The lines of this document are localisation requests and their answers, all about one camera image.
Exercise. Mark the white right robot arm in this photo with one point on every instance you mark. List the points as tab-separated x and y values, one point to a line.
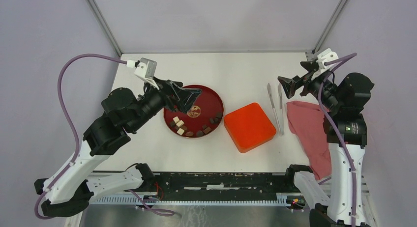
346	134

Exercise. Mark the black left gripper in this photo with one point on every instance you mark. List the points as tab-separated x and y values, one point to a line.
184	97

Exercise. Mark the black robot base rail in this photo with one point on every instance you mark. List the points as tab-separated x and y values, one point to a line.
227	186

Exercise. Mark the white cable duct strip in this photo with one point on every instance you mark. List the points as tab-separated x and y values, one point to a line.
130	199

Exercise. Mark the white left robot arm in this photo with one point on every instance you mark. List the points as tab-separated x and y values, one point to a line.
71	189

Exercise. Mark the pink cloth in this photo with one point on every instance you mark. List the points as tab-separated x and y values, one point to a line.
306	122

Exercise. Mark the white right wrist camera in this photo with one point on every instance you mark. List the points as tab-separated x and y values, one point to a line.
325	56

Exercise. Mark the orange box lid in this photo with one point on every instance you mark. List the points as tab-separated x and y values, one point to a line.
249	127

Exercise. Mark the white square chocolate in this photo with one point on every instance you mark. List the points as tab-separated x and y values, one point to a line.
180	124

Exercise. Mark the metal tongs with white handle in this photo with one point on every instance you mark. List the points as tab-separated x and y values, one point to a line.
276	100

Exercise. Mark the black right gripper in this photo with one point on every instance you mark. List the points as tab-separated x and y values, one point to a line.
290	84

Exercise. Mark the round red lacquer tray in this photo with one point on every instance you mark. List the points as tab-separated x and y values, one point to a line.
202	119

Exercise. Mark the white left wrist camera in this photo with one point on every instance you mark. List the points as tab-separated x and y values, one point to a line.
144	69

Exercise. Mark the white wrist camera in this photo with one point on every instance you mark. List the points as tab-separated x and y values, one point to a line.
144	69
325	56

